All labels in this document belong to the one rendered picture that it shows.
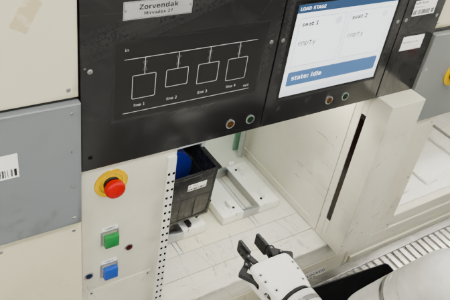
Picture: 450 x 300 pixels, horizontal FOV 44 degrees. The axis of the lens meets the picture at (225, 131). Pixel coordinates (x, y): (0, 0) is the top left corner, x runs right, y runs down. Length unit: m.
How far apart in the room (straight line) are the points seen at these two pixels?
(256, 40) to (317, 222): 0.83
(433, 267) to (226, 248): 0.94
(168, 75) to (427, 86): 0.79
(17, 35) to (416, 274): 0.65
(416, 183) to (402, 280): 1.29
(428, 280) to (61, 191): 0.63
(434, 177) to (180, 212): 1.00
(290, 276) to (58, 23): 0.66
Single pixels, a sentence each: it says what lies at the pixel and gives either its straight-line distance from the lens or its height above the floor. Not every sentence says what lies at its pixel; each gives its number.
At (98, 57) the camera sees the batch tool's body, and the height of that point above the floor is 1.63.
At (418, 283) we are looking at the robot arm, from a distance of 0.83.
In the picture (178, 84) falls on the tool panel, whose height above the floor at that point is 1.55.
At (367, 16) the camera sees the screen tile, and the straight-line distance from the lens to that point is 1.25.
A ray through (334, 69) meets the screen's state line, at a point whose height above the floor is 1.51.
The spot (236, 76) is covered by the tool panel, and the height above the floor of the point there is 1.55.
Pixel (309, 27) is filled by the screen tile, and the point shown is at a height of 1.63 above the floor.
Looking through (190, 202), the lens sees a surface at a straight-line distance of 1.57.
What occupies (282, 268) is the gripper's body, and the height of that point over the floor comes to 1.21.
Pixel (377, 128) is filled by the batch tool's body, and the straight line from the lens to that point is 1.47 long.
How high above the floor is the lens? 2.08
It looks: 35 degrees down
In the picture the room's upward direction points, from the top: 10 degrees clockwise
